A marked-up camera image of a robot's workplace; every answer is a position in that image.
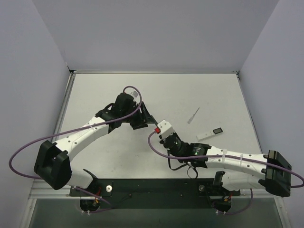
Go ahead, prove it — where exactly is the white remote control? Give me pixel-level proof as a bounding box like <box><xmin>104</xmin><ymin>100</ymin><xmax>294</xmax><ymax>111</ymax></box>
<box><xmin>196</xmin><ymin>127</ymin><xmax>223</xmax><ymax>142</ymax></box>

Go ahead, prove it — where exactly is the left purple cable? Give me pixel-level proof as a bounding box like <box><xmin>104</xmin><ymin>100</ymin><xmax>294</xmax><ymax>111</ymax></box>
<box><xmin>9</xmin><ymin>85</ymin><xmax>143</xmax><ymax>179</ymax></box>

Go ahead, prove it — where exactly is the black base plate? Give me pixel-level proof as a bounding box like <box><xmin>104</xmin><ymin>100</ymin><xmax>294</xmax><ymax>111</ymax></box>
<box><xmin>68</xmin><ymin>178</ymin><xmax>235</xmax><ymax>209</ymax></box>

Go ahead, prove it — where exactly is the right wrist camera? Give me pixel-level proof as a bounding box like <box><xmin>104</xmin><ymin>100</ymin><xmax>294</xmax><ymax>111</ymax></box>
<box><xmin>155</xmin><ymin>120</ymin><xmax>175</xmax><ymax>140</ymax></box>

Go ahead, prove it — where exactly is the purple cable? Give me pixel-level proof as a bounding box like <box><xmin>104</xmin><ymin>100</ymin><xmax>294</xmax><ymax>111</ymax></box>
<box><xmin>9</xmin><ymin>85</ymin><xmax>143</xmax><ymax>179</ymax></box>
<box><xmin>147</xmin><ymin>132</ymin><xmax>304</xmax><ymax>188</ymax></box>

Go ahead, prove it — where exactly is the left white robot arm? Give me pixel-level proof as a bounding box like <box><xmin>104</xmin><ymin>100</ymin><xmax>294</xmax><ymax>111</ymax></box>
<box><xmin>34</xmin><ymin>93</ymin><xmax>157</xmax><ymax>196</ymax></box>

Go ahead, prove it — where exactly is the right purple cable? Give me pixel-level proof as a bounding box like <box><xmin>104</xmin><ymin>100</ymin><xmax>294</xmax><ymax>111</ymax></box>
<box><xmin>147</xmin><ymin>132</ymin><xmax>304</xmax><ymax>188</ymax></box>

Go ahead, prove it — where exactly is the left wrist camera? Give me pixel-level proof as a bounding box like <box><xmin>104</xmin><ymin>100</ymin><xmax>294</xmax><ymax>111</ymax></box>
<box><xmin>130</xmin><ymin>91</ymin><xmax>139</xmax><ymax>98</ymax></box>

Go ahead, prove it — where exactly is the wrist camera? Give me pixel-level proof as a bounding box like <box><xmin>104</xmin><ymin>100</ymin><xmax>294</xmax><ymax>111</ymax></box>
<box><xmin>155</xmin><ymin>120</ymin><xmax>175</xmax><ymax>140</ymax></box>
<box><xmin>130</xmin><ymin>91</ymin><xmax>139</xmax><ymax>98</ymax></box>

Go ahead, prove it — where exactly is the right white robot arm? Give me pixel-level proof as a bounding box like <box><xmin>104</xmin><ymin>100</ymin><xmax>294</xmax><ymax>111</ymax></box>
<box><xmin>159</xmin><ymin>133</ymin><xmax>292</xmax><ymax>197</ymax></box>

